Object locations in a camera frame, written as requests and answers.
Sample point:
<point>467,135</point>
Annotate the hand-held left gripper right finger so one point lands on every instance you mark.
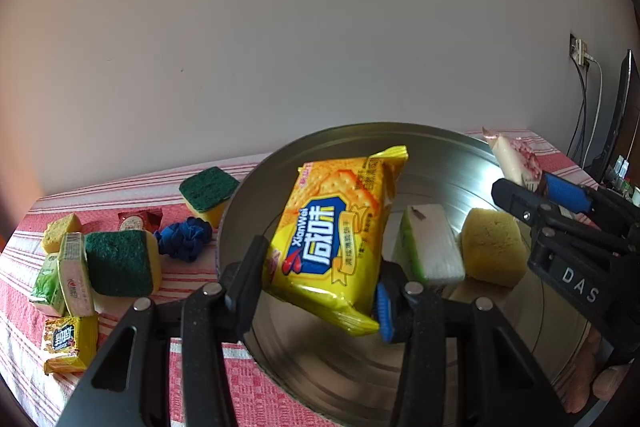
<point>386,314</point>

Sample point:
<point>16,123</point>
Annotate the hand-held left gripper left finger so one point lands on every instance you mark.
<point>247,287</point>

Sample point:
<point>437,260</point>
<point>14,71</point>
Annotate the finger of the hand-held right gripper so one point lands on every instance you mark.
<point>570,194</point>
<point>520,202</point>

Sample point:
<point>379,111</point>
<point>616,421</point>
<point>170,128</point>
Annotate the pink white snack packet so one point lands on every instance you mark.
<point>515,162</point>

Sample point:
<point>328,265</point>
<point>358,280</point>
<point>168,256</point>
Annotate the yellow sponge block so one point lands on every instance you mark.
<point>492,247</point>

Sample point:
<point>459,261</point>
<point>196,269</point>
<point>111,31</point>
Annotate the round metal cookie tin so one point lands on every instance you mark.
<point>325,372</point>

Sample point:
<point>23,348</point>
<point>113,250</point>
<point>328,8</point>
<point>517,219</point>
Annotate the white green snack packet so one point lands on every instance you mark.
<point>435,242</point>

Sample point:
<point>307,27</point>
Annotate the yellow cracker packet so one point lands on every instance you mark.
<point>325,232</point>

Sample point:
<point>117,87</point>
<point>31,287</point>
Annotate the red candy packet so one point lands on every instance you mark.
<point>140,222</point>

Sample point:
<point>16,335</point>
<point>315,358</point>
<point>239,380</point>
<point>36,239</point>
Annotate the green yellow scouring sponge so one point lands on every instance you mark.
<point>207,192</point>
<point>122,262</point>

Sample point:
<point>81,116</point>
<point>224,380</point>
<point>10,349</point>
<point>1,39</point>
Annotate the person's right hand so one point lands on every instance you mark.
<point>610,382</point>

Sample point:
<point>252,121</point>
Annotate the black monitor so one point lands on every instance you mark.
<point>622,122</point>

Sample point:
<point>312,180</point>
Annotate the red striped tablecloth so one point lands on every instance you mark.
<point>100,197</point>

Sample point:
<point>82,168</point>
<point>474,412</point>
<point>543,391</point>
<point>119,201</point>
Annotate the pale yellow green box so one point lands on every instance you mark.
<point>75,274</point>

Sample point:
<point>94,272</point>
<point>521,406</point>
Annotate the small yellow snack packet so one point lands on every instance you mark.
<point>67,342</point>

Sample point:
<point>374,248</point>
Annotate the small yellow sponge piece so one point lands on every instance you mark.
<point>60,232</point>

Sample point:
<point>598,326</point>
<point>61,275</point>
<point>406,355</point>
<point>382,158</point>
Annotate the wall power socket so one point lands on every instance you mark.
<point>578,49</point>

